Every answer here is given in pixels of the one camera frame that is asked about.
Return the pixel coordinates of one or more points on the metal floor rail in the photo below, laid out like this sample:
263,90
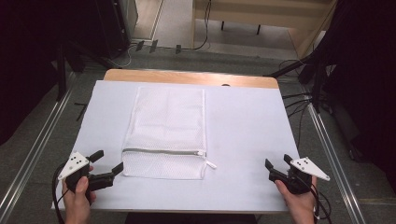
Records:
336,161
34,149

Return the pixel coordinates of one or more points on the wooden table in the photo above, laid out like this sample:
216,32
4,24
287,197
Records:
186,77

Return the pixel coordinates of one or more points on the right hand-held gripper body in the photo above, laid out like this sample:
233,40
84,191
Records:
299,175

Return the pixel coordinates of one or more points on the black metal stand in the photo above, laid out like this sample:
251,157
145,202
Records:
61,71
319,84

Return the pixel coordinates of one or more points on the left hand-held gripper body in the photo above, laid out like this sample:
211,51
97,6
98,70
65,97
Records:
74,164

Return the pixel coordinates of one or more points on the dark curtain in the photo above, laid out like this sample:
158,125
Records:
28,62
364,77

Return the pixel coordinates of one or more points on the person's left hand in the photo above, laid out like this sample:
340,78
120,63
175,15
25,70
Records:
77,202

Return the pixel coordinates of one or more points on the person's right hand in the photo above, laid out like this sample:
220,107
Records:
299,205

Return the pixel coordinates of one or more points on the light wooden bench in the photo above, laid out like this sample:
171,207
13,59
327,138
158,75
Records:
264,18

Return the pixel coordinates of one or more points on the white mesh laundry bag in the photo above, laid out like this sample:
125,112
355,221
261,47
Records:
168,124

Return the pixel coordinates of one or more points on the white table cover sheet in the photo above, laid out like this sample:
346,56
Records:
243,140

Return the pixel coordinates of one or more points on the dark cabinet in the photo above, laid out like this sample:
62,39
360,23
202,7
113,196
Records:
115,25

